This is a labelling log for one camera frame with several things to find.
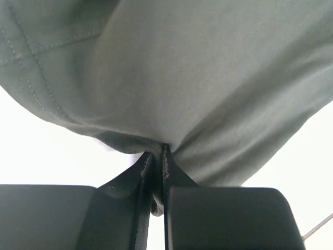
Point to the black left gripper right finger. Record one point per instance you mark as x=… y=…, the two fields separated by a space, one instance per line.
x=197 y=217

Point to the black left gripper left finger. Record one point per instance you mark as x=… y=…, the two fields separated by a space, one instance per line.
x=112 y=216

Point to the olive green shorts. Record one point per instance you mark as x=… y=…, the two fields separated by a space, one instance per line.
x=224 y=83

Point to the aluminium table edge rail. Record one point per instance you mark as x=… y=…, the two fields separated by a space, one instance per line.
x=317 y=227

